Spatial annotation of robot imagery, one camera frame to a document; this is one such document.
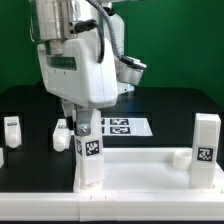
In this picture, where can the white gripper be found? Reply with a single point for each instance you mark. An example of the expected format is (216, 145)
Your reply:
(77, 77)

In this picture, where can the white desk tabletop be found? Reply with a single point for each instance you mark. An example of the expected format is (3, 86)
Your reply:
(148, 170)

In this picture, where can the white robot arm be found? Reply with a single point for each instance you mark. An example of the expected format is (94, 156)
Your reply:
(55, 21)

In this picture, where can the white block at left edge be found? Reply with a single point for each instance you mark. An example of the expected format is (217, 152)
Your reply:
(1, 158)

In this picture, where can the white L-shaped obstacle fence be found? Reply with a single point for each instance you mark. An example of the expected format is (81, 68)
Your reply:
(112, 205)

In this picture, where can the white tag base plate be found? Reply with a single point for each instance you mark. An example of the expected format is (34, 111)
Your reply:
(115, 126)

